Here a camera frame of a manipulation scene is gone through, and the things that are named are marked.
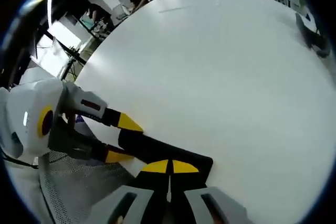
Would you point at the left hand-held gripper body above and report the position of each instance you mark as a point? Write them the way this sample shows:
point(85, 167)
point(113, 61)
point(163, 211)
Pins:
point(23, 103)

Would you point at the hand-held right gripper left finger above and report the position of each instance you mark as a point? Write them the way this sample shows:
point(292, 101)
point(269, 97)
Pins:
point(147, 190)

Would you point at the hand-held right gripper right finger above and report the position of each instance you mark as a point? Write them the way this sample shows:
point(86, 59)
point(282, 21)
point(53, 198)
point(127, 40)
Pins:
point(189, 197)

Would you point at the black remote control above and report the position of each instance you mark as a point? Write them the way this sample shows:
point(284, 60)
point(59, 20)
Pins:
point(157, 149)

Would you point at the grey mesh chair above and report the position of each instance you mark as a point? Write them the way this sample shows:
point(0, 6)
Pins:
point(78, 182)

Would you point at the black tripod stand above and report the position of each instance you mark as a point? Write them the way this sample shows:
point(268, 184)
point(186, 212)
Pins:
point(71, 53)

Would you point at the black headset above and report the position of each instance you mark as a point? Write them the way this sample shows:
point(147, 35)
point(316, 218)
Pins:
point(311, 36)

